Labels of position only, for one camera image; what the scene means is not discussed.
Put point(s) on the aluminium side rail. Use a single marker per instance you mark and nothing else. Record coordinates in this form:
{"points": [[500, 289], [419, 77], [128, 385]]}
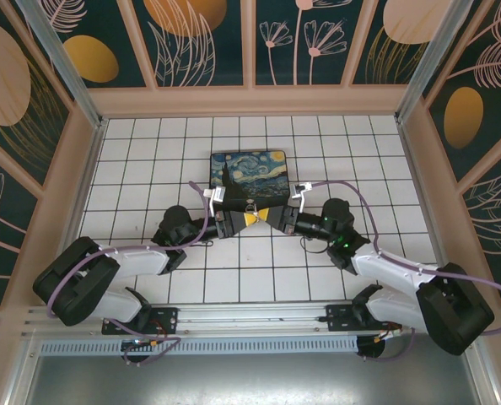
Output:
{"points": [[422, 190], [89, 173]]}

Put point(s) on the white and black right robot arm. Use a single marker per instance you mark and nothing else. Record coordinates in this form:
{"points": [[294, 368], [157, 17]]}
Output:
{"points": [[385, 266]]}

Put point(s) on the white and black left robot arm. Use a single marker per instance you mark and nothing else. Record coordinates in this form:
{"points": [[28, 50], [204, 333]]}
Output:
{"points": [[141, 261]]}

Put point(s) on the black box with painting print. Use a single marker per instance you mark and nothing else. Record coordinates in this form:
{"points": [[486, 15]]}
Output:
{"points": [[254, 173]]}

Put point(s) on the small green circuit board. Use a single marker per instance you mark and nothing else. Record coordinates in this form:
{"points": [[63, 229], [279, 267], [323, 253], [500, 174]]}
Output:
{"points": [[138, 341]]}

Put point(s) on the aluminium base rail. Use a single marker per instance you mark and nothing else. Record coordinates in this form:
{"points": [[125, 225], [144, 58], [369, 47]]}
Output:
{"points": [[254, 314]]}

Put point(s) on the small silver padlock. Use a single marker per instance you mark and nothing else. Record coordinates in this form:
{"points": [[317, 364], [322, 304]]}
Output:
{"points": [[250, 206]]}

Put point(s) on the grey metal panel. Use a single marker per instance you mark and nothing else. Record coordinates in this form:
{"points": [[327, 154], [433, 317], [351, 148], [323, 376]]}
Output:
{"points": [[250, 379]]}

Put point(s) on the aluminium frame post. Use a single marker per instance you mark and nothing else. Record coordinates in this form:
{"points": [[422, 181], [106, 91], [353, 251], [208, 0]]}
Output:
{"points": [[427, 63], [70, 71]]}

